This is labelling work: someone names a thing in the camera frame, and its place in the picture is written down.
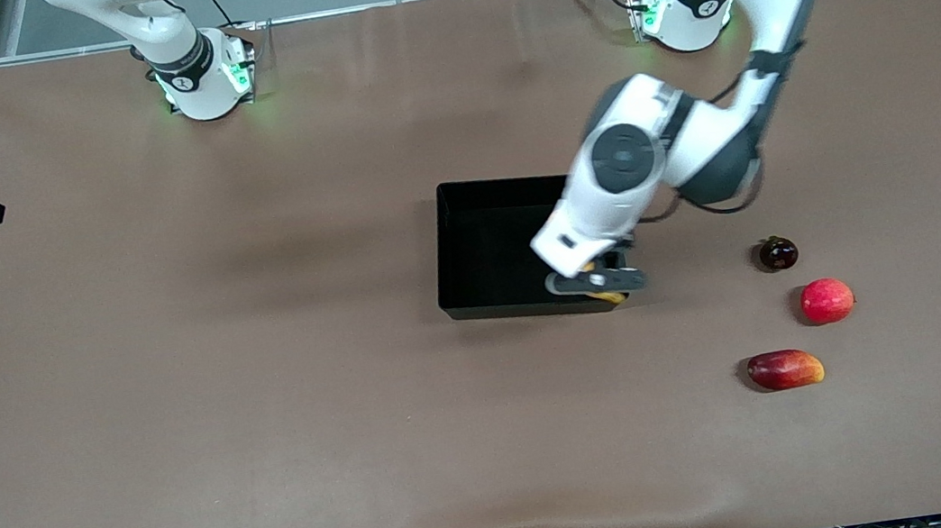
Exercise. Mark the dark purple plum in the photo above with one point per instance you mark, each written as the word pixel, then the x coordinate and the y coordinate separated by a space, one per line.
pixel 778 254

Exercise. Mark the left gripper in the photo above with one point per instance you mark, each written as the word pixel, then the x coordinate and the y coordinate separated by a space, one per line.
pixel 612 259

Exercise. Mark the yellow banana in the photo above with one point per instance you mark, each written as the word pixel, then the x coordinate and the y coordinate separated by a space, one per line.
pixel 611 296

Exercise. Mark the red apple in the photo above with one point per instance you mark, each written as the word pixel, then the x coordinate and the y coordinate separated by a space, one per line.
pixel 827 301

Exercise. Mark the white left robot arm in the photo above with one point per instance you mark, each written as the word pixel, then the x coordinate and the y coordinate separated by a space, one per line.
pixel 709 142

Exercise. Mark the black plastic box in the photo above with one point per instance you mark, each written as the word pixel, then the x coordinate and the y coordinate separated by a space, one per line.
pixel 492 252

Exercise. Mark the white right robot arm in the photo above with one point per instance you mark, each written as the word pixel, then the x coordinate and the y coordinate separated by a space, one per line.
pixel 201 81

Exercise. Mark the red yellow mango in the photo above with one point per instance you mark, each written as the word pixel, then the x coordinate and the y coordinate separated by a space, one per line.
pixel 784 370

